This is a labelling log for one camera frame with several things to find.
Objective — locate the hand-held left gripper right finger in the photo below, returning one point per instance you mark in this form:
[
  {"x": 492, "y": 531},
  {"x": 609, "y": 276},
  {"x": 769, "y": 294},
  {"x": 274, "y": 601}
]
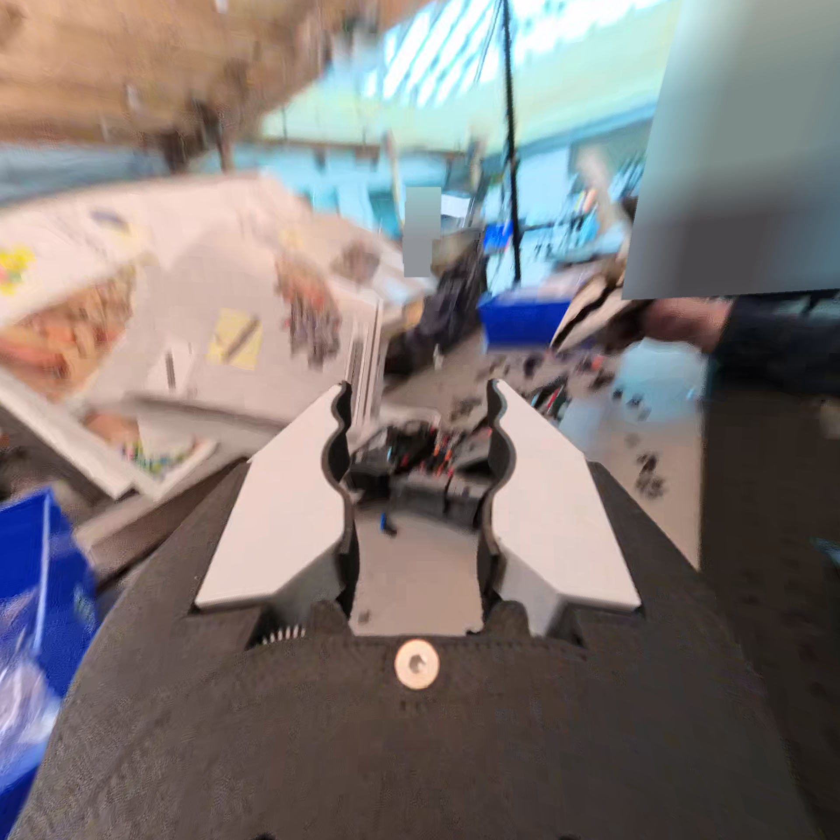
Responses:
[{"x": 564, "y": 525}]

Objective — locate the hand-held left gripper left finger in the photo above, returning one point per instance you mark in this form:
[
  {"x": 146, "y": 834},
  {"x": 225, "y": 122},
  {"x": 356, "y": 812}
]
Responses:
[{"x": 282, "y": 525}]

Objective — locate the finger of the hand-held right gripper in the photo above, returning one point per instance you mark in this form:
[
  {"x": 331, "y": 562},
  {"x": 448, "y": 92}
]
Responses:
[
  {"x": 594, "y": 292},
  {"x": 590, "y": 328}
]

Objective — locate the grey lego car model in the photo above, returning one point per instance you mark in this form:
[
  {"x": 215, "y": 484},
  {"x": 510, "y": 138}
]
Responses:
[{"x": 426, "y": 485}]

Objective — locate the person's right forearm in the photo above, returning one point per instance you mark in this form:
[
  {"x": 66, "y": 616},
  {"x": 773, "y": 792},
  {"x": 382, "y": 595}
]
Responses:
[{"x": 774, "y": 341}]

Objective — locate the blue lego pin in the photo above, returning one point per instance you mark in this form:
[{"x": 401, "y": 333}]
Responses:
[{"x": 387, "y": 523}]

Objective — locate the lego instruction booklet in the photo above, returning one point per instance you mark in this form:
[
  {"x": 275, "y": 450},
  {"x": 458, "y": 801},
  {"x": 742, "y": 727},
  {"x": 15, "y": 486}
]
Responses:
[{"x": 197, "y": 262}]

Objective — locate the person's right hand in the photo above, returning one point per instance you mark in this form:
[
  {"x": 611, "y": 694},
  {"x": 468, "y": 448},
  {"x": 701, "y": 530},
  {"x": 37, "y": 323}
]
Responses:
[{"x": 682, "y": 325}]

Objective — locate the colourful printed paper sheet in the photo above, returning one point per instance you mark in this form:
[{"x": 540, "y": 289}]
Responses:
[{"x": 164, "y": 453}]

